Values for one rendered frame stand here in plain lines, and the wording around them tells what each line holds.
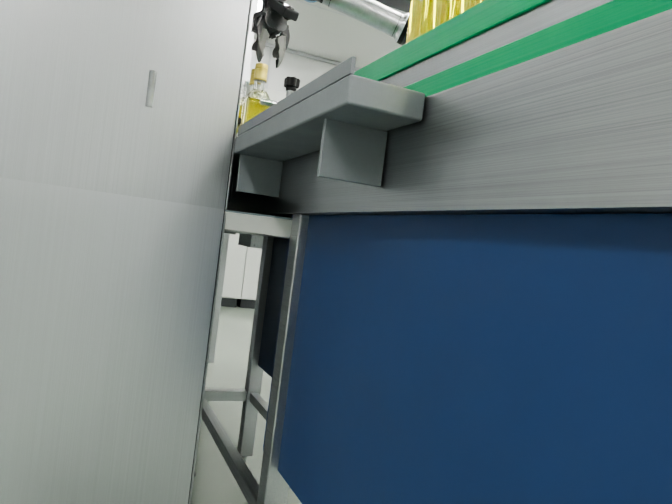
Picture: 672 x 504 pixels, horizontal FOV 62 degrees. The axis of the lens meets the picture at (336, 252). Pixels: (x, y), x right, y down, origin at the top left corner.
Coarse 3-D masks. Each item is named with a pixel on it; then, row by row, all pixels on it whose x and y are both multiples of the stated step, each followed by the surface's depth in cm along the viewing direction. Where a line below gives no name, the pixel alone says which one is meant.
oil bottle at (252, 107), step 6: (252, 90) 147; (258, 90) 147; (246, 96) 150; (252, 96) 146; (258, 96) 146; (264, 96) 147; (246, 102) 148; (252, 102) 146; (258, 102) 146; (246, 108) 148; (252, 108) 146; (258, 108) 147; (264, 108) 147; (246, 114) 147; (252, 114) 146; (246, 120) 146
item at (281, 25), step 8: (264, 0) 163; (264, 8) 163; (272, 8) 159; (256, 16) 163; (272, 16) 159; (280, 16) 161; (256, 24) 163; (272, 24) 160; (280, 24) 161; (256, 32) 164; (272, 32) 164
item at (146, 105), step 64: (0, 0) 84; (64, 0) 88; (128, 0) 91; (192, 0) 95; (0, 64) 85; (64, 64) 88; (128, 64) 92; (192, 64) 96; (0, 128) 85; (64, 128) 89; (128, 128) 92; (192, 128) 96; (128, 192) 93; (192, 192) 97
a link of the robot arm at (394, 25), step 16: (320, 0) 176; (336, 0) 174; (352, 0) 174; (368, 0) 174; (352, 16) 177; (368, 16) 175; (384, 16) 175; (400, 16) 175; (384, 32) 179; (400, 32) 175
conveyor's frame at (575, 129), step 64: (576, 64) 41; (640, 64) 36; (448, 128) 55; (512, 128) 46; (576, 128) 40; (640, 128) 35; (320, 192) 84; (384, 192) 65; (448, 192) 53; (512, 192) 45; (576, 192) 39; (640, 192) 35
